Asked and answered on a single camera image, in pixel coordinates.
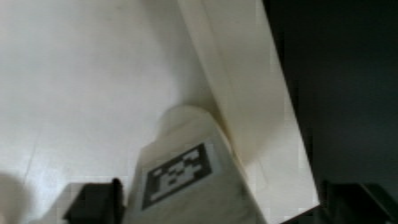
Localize white table leg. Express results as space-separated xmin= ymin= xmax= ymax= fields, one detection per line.
xmin=122 ymin=105 xmax=266 ymax=224

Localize white square tabletop part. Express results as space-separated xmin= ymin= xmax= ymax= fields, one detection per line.
xmin=0 ymin=0 xmax=320 ymax=224

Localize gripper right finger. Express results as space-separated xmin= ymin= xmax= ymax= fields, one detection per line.
xmin=281 ymin=182 xmax=398 ymax=224

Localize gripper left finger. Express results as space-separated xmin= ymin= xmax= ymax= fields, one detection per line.
xmin=62 ymin=178 xmax=124 ymax=224

